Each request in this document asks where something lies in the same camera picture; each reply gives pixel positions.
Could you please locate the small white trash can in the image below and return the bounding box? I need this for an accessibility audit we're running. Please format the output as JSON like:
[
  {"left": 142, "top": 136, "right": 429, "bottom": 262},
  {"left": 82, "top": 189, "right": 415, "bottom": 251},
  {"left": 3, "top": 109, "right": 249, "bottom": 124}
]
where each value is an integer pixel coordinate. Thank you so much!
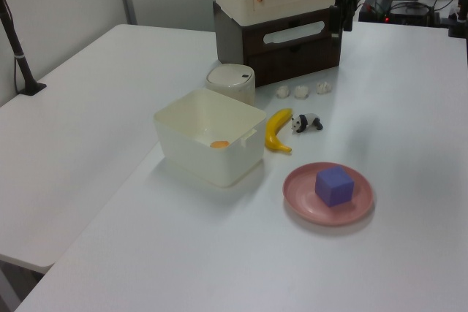
[{"left": 205, "top": 64, "right": 256, "bottom": 104}]

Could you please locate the black electronics box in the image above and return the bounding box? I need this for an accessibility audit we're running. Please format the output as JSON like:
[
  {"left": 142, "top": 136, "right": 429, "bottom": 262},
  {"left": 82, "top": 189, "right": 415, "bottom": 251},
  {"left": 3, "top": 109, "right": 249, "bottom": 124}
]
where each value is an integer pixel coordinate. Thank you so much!
[{"left": 359, "top": 0, "right": 439, "bottom": 26}]

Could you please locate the black and white panda figure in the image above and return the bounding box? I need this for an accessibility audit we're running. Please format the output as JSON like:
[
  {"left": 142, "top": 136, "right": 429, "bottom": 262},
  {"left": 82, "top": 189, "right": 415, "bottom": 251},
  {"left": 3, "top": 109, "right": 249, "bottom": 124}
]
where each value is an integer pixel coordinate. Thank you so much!
[{"left": 290, "top": 113, "right": 325, "bottom": 134}]

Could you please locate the yellow toy banana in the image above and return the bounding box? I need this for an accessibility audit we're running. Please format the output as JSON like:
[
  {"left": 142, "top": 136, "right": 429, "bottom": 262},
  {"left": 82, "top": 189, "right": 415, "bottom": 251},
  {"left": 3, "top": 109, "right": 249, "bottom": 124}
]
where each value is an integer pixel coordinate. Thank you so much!
[{"left": 264, "top": 107, "right": 294, "bottom": 153}]

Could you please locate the plain brown drawer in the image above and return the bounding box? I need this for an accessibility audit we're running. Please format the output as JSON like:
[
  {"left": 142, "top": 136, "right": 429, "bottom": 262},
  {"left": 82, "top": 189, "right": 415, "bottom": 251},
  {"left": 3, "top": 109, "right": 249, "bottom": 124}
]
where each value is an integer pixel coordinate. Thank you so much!
[{"left": 248, "top": 39, "right": 343, "bottom": 87}]

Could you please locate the purple cube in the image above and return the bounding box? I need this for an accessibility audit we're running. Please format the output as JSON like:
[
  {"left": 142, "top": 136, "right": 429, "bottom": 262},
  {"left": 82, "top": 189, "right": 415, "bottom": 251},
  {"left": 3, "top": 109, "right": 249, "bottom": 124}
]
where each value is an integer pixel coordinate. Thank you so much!
[{"left": 314, "top": 166, "right": 355, "bottom": 208}]

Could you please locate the black table clamp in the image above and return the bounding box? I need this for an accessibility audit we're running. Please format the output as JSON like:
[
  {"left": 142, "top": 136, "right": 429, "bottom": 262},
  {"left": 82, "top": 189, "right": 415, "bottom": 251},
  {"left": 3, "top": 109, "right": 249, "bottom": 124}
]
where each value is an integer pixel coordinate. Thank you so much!
[{"left": 447, "top": 0, "right": 468, "bottom": 39}]

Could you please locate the pink plate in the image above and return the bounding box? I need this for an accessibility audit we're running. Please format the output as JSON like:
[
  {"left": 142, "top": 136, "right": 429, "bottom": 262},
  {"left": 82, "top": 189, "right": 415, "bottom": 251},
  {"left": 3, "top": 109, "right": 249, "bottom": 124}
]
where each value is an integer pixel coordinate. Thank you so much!
[{"left": 282, "top": 161, "right": 376, "bottom": 227}]

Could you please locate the dark brown drawer cabinet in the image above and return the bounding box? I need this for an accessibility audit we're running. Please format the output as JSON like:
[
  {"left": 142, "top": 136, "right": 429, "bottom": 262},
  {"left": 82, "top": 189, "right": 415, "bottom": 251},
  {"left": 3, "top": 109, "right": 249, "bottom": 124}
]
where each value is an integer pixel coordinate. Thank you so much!
[{"left": 213, "top": 0, "right": 344, "bottom": 88}]

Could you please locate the dark camera stand pole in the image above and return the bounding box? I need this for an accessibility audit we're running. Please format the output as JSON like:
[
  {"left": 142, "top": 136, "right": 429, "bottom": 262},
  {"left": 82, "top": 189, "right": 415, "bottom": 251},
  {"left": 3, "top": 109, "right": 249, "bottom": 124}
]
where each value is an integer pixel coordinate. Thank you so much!
[{"left": 0, "top": 0, "right": 48, "bottom": 96}]

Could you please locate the brown drawer with white handle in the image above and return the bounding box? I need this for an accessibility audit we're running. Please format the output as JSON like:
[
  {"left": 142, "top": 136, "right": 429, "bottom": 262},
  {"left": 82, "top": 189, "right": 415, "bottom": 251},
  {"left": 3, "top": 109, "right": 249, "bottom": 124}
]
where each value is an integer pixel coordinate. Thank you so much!
[{"left": 241, "top": 8, "right": 343, "bottom": 58}]

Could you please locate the cream open storage box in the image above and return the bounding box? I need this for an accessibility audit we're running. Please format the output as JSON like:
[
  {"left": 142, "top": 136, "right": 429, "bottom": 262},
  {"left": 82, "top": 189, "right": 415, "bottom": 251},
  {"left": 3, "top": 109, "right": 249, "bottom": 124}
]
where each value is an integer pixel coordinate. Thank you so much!
[{"left": 153, "top": 88, "right": 268, "bottom": 189}]

